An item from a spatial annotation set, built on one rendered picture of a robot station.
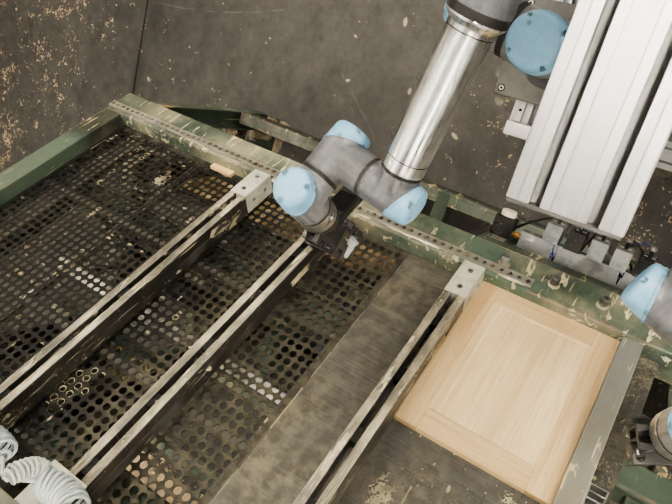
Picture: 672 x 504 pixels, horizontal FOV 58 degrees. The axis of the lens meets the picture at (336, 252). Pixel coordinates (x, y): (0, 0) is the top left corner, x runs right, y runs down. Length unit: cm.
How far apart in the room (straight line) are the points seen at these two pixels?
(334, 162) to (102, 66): 294
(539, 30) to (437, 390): 82
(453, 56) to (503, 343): 87
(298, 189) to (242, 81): 218
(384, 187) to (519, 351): 72
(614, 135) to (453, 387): 109
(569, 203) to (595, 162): 3
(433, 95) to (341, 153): 21
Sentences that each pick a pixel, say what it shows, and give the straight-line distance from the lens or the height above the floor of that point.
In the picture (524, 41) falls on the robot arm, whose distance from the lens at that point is 128.
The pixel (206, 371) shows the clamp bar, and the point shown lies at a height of 144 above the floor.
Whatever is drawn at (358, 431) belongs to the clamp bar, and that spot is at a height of 141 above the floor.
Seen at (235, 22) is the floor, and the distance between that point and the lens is 324.
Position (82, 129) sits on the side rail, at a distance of 238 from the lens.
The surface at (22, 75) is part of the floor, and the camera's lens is 448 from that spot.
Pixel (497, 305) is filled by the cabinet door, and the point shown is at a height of 94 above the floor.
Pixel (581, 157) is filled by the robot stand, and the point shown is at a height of 203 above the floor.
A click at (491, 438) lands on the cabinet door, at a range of 145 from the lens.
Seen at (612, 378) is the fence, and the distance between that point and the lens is 159.
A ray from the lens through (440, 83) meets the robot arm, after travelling 94.
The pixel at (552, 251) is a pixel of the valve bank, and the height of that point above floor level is 74.
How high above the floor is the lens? 250
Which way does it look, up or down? 59 degrees down
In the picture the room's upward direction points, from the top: 107 degrees counter-clockwise
